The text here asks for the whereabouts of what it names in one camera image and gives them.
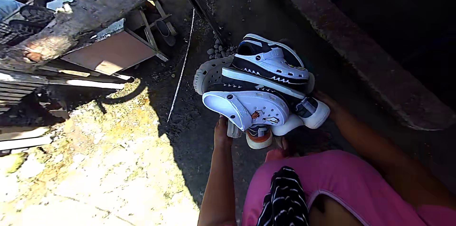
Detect thin white rope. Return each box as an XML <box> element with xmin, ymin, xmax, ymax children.
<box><xmin>167</xmin><ymin>0</ymin><xmax>197</xmax><ymax>123</ymax></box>

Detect person's legs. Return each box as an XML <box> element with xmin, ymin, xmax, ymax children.
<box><xmin>265</xmin><ymin>135</ymin><xmax>290</xmax><ymax>162</ymax></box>

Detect person's body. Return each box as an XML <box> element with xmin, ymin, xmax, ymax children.
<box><xmin>242</xmin><ymin>149</ymin><xmax>456</xmax><ymax>226</ymax></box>

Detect person's right hand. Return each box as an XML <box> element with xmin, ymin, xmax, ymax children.
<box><xmin>313</xmin><ymin>90</ymin><xmax>342</xmax><ymax>122</ymax></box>

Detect weathered wooden slats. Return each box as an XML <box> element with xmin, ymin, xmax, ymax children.
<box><xmin>0</xmin><ymin>81</ymin><xmax>43</xmax><ymax>112</ymax></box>

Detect person's left hand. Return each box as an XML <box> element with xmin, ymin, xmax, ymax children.
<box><xmin>214</xmin><ymin>115</ymin><xmax>234</xmax><ymax>148</ymax></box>

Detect black plastic crate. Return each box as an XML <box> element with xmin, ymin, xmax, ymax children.
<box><xmin>0</xmin><ymin>21</ymin><xmax>23</xmax><ymax>46</ymax></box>

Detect pile of shoes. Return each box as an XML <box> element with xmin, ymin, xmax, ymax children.
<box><xmin>193</xmin><ymin>34</ymin><xmax>330</xmax><ymax>150</ymax></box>

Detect wooden stick frame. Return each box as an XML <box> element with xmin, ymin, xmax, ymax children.
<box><xmin>139</xmin><ymin>0</ymin><xmax>178</xmax><ymax>62</ymax></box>

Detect white wooden plank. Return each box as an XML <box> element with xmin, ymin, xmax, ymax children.
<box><xmin>0</xmin><ymin>136</ymin><xmax>53</xmax><ymax>151</ymax></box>

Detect grey slipper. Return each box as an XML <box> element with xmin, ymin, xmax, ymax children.
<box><xmin>155</xmin><ymin>19</ymin><xmax>177</xmax><ymax>47</ymax></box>

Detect brown rectangular board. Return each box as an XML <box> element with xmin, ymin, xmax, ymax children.
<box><xmin>62</xmin><ymin>28</ymin><xmax>157</xmax><ymax>76</ymax></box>

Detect long concrete curb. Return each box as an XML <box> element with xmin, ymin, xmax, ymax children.
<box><xmin>270</xmin><ymin>0</ymin><xmax>456</xmax><ymax>131</ymax></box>

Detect pile of grey pebbles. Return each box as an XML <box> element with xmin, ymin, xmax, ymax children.
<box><xmin>207</xmin><ymin>32</ymin><xmax>238</xmax><ymax>60</ymax></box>

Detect person's left forearm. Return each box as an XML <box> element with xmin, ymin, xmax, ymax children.
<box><xmin>198</xmin><ymin>144</ymin><xmax>236</xmax><ymax>226</ymax></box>

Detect dark wooden post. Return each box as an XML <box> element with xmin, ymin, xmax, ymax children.
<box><xmin>167</xmin><ymin>0</ymin><xmax>227</xmax><ymax>47</ymax></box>

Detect person's right forearm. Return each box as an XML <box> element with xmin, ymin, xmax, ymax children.
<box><xmin>331</xmin><ymin>103</ymin><xmax>456</xmax><ymax>216</ymax></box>

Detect rough grey ledge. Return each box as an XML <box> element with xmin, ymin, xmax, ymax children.
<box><xmin>0</xmin><ymin>0</ymin><xmax>176</xmax><ymax>70</ymax></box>

